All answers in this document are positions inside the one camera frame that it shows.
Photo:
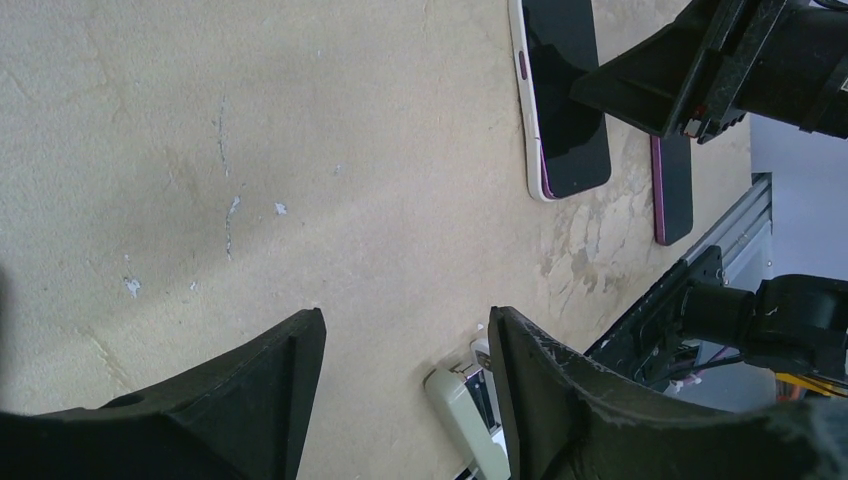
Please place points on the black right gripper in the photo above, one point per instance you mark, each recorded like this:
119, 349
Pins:
720, 60

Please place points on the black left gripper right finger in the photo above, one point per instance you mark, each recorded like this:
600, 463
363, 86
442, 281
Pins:
567, 417

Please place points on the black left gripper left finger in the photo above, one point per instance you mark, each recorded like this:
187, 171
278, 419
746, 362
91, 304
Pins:
241, 415

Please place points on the purple smartphone black screen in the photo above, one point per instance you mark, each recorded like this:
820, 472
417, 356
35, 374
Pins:
569, 138

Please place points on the white phone case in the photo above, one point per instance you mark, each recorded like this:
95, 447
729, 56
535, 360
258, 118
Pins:
537, 180

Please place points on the white stapler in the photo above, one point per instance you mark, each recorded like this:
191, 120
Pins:
465, 400

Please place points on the black aluminium mounting rail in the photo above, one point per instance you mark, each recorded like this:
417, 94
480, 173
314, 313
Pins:
683, 325

